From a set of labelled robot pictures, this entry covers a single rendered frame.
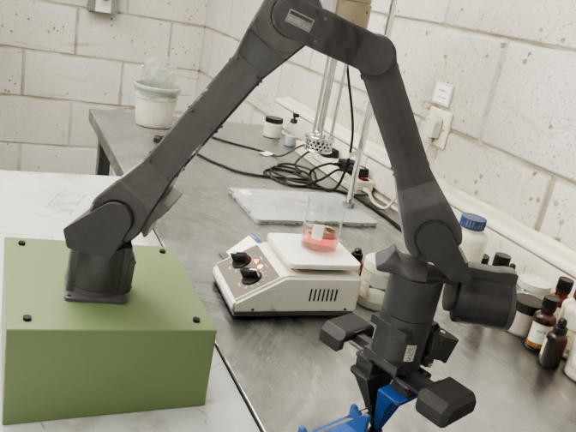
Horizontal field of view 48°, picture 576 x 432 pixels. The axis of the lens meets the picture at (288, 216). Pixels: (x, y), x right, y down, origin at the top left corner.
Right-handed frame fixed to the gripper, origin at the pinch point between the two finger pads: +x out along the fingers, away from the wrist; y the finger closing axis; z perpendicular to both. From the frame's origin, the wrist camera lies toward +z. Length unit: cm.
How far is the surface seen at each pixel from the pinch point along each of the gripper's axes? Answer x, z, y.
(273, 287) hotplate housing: -1.3, 4.2, 25.4
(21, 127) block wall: 46, 58, 270
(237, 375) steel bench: 3.4, -8.7, 15.7
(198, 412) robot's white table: 3.2, -17.1, 11.8
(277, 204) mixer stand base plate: 4, 39, 64
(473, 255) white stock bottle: -2, 48, 20
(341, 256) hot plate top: -4.6, 16.7, 24.4
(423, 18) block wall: -39, 81, 68
